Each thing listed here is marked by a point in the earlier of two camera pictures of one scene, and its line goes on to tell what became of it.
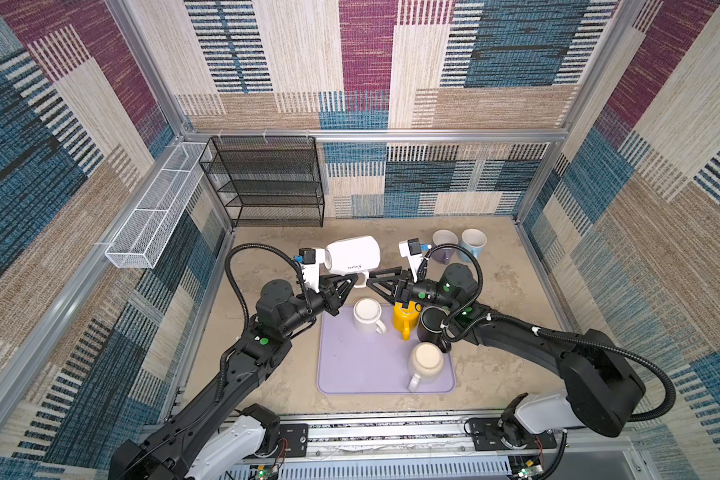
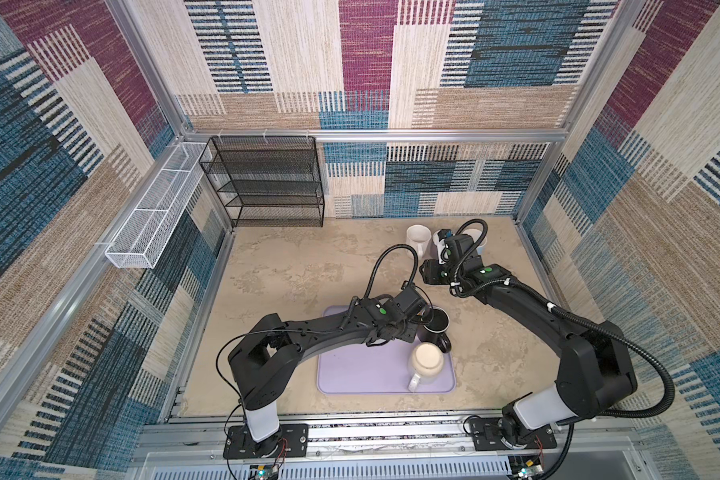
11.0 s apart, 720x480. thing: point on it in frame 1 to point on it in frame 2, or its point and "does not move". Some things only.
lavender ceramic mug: [444, 237] does not move
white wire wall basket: [138, 241] does not move
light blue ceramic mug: [474, 240] does not move
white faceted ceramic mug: [359, 255] to [419, 236]
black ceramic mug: [429, 327] does not move
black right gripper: [401, 289] to [430, 271]
